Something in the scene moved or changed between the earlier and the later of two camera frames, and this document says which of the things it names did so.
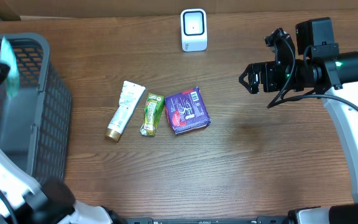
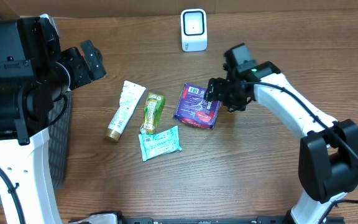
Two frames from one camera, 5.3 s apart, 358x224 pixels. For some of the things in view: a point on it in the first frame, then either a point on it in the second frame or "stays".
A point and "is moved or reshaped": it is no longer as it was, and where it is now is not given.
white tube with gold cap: (130, 96) stays
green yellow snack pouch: (153, 107) stays
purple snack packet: (187, 111) is moved or reshaped
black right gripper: (263, 76) -> (214, 90)
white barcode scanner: (194, 29) stays
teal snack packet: (6, 56) is moved or reshaped
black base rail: (261, 219) stays
